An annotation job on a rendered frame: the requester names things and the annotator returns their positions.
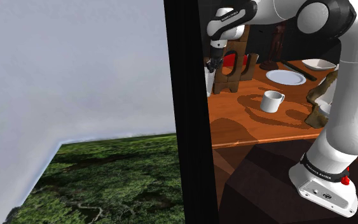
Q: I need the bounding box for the red round object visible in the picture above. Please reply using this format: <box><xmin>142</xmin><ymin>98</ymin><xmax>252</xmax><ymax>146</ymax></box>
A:
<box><xmin>222</xmin><ymin>53</ymin><xmax>249</xmax><ymax>67</ymax></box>

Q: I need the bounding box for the tall white cup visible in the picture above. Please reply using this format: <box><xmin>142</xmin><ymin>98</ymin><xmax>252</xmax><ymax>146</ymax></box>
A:
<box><xmin>204</xmin><ymin>66</ymin><xmax>217</xmax><ymax>98</ymax></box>

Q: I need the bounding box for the brown wooden abstract sculpture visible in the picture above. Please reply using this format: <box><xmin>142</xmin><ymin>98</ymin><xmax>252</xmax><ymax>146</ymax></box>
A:
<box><xmin>212</xmin><ymin>24</ymin><xmax>260</xmax><ymax>95</ymax></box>

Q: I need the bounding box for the dark brown figure statue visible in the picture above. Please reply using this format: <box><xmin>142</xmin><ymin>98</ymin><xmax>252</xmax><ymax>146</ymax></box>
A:
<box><xmin>259</xmin><ymin>22</ymin><xmax>288</xmax><ymax>71</ymax></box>

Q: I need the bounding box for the orange wooden table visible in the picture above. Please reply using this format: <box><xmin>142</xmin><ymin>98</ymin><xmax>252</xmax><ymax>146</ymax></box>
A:
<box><xmin>207</xmin><ymin>59</ymin><xmax>358</xmax><ymax>170</ymax></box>

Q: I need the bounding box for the white mug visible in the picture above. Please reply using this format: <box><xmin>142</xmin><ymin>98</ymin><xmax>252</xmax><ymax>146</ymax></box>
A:
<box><xmin>259</xmin><ymin>90</ymin><xmax>286</xmax><ymax>114</ymax></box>

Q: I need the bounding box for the white plate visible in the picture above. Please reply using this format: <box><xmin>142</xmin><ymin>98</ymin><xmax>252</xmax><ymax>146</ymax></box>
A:
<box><xmin>265</xmin><ymin>69</ymin><xmax>307</xmax><ymax>87</ymax></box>

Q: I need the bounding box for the long black stick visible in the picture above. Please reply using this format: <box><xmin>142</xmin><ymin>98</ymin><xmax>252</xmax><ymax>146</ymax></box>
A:
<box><xmin>280</xmin><ymin>60</ymin><xmax>318</xmax><ymax>82</ymax></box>

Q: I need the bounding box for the white bowl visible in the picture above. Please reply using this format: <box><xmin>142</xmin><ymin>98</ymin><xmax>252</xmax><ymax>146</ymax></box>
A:
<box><xmin>301</xmin><ymin>58</ymin><xmax>337</xmax><ymax>72</ymax></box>

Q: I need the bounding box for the brown twisted sculpture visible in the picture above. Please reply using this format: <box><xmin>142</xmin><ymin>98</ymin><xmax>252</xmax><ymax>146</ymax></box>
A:
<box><xmin>304</xmin><ymin>70</ymin><xmax>340</xmax><ymax>129</ymax></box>

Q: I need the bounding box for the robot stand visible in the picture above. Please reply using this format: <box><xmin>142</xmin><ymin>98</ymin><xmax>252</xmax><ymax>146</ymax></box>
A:
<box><xmin>218</xmin><ymin>138</ymin><xmax>358</xmax><ymax>224</ymax></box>

